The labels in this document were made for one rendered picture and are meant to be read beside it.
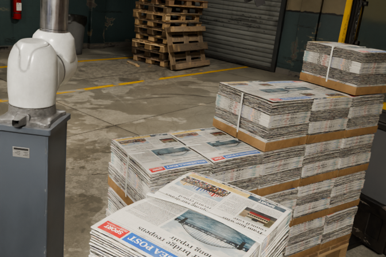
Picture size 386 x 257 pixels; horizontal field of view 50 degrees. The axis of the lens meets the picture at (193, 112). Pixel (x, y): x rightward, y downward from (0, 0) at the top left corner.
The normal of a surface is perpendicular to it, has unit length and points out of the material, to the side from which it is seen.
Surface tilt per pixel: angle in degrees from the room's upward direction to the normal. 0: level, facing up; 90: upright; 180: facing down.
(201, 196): 3
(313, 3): 90
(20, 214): 90
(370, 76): 90
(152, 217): 4
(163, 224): 4
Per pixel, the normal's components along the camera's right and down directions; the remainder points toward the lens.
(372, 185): -0.82, 0.07
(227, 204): 0.11, -0.94
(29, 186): -0.06, 0.28
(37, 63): 0.51, 0.04
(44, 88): 0.74, 0.27
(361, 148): 0.57, 0.29
